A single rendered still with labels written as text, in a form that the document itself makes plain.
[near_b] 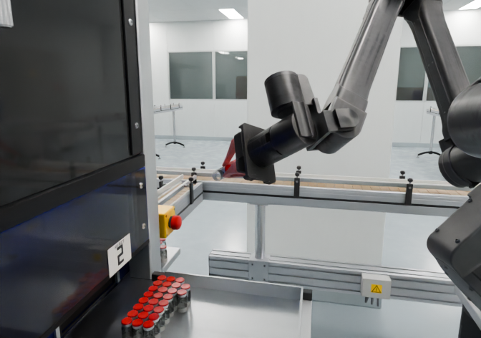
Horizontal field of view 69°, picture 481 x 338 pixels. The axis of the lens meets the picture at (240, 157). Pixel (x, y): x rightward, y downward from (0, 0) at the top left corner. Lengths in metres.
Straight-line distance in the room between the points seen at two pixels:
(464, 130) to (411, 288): 1.57
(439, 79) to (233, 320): 0.63
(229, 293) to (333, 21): 1.64
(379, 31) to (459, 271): 0.54
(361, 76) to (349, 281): 1.26
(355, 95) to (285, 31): 1.57
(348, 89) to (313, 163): 1.58
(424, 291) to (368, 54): 1.33
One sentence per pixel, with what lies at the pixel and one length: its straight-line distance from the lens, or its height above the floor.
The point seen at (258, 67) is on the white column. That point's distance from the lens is 2.15.
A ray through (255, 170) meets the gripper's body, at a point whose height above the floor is 1.23.
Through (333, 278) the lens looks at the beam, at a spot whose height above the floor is 0.50.
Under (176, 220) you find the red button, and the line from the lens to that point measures 0.99.
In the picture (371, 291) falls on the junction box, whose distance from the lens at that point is 1.74.
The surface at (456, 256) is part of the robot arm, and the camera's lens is 0.27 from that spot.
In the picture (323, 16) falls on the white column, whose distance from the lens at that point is 2.15.
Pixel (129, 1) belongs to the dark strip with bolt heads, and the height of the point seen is 1.54.
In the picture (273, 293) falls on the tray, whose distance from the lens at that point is 0.88.
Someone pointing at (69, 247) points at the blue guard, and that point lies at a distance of 0.66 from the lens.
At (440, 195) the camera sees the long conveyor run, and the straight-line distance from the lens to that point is 1.65.
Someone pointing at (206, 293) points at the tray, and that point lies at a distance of 0.90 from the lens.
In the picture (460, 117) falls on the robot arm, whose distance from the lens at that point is 0.29.
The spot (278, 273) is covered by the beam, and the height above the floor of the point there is 0.50.
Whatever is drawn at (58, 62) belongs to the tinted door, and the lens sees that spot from 0.64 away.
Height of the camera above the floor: 1.37
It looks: 11 degrees down
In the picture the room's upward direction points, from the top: straight up
